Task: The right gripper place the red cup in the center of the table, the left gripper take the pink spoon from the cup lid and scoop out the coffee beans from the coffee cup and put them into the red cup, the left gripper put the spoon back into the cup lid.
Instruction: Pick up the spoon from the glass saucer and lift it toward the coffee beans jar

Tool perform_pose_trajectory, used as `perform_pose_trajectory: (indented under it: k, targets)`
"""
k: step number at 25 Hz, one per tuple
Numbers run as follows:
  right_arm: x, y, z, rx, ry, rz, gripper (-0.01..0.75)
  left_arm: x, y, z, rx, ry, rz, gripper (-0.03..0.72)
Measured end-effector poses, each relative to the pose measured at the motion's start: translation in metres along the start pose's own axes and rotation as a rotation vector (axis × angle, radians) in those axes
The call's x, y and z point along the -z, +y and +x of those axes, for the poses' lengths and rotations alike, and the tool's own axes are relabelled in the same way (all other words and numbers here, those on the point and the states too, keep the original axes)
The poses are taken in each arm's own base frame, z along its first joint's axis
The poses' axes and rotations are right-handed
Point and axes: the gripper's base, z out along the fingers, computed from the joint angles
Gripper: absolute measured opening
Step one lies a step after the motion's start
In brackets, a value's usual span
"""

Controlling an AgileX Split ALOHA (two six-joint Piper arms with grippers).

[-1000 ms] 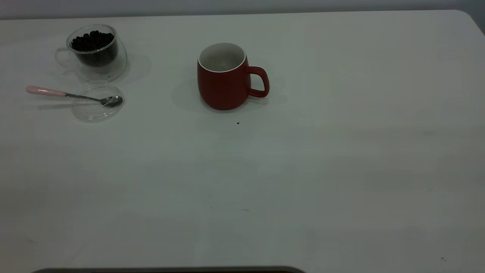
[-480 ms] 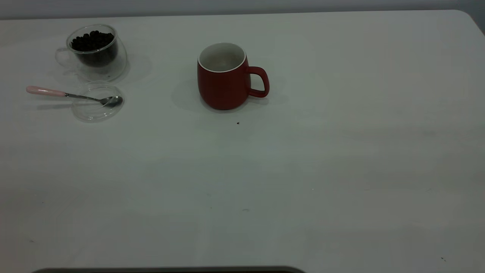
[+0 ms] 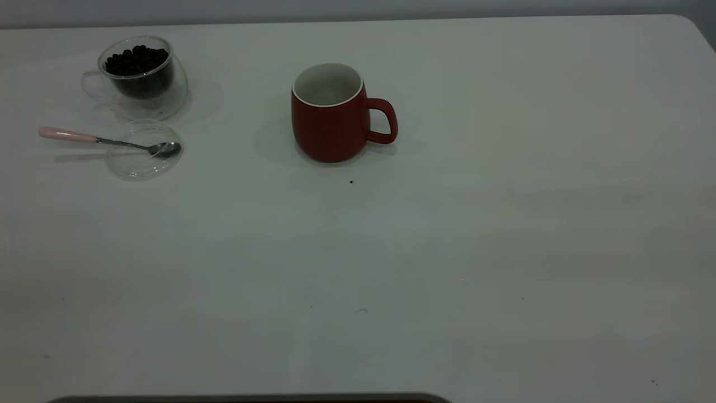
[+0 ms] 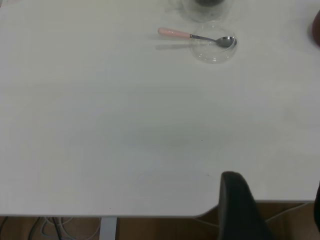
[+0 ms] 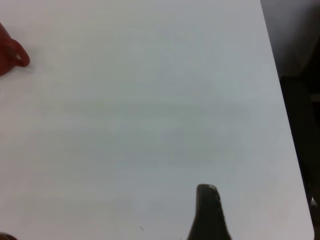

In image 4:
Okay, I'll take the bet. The clear glass lid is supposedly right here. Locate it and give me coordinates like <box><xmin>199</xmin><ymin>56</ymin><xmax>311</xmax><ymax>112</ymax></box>
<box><xmin>188</xmin><ymin>21</ymin><xmax>238</xmax><ymax>66</ymax></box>

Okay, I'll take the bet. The dark grey floor cable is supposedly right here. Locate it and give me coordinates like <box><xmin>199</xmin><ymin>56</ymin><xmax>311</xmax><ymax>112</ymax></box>
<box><xmin>0</xmin><ymin>216</ymin><xmax>50</xmax><ymax>240</ymax></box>

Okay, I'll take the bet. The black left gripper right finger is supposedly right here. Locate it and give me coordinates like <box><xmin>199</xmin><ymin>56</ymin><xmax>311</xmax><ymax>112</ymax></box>
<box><xmin>313</xmin><ymin>180</ymin><xmax>320</xmax><ymax>226</ymax></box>

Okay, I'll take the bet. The white floor cable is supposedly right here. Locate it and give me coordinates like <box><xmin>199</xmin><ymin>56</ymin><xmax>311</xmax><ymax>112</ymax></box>
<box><xmin>41</xmin><ymin>216</ymin><xmax>101</xmax><ymax>240</ymax></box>

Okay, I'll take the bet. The pink handled metal spoon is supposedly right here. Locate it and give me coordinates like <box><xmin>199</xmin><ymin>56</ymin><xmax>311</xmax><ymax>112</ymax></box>
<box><xmin>157</xmin><ymin>26</ymin><xmax>238</xmax><ymax>49</ymax></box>

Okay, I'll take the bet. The clear glass cup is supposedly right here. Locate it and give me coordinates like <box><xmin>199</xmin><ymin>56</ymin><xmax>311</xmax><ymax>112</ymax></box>
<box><xmin>172</xmin><ymin>0</ymin><xmax>236</xmax><ymax>24</ymax></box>

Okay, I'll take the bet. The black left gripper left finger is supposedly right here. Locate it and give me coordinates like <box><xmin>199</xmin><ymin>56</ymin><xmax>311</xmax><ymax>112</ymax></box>
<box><xmin>218</xmin><ymin>171</ymin><xmax>276</xmax><ymax>240</ymax></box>

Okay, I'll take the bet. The red ceramic mug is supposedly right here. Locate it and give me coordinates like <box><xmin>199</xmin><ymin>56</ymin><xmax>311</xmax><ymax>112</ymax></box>
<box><xmin>311</xmin><ymin>11</ymin><xmax>320</xmax><ymax>47</ymax></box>

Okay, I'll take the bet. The grey metal table leg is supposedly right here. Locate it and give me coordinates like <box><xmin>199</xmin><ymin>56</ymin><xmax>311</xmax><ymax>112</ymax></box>
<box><xmin>99</xmin><ymin>217</ymin><xmax>118</xmax><ymax>240</ymax></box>

